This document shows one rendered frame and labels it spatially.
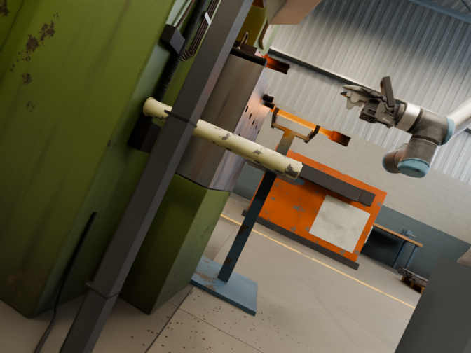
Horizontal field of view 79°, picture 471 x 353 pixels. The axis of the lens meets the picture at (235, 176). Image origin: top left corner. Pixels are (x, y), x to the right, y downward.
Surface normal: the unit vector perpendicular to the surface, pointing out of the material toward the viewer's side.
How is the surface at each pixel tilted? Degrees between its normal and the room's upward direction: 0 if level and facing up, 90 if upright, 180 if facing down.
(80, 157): 90
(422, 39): 90
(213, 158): 90
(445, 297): 90
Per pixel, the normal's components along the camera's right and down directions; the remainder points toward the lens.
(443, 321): -0.88, -0.40
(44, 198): -0.19, -0.08
